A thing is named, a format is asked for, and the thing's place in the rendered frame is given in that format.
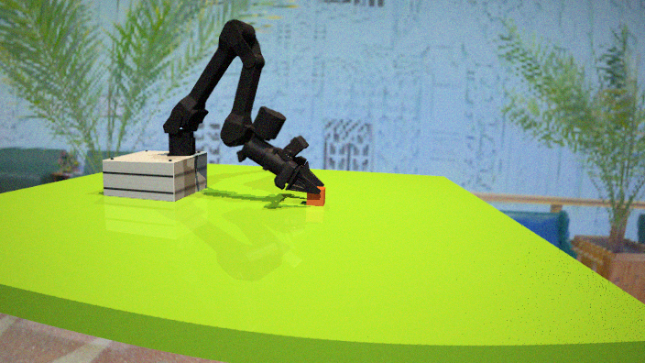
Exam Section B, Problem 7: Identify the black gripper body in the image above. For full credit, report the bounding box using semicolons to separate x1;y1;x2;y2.
261;146;306;190

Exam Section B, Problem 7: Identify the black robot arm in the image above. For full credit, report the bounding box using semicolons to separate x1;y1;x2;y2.
163;19;310;165

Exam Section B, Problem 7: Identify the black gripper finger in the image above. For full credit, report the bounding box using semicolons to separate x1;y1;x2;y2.
302;161;324;187
285;166;321;194

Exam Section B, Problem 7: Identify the orange-brown block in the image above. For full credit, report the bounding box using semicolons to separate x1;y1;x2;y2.
306;186;325;206

